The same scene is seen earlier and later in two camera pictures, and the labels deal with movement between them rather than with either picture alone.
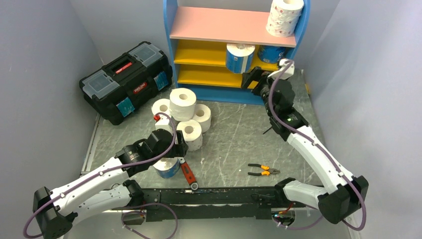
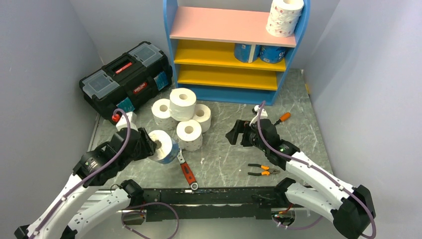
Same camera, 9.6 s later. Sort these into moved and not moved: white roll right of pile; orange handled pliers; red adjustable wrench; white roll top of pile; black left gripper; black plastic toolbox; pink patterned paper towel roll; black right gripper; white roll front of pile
Moved: black left gripper; black right gripper
Not moved: white roll top of pile; white roll front of pile; red adjustable wrench; black plastic toolbox; pink patterned paper towel roll; orange handled pliers; white roll right of pile
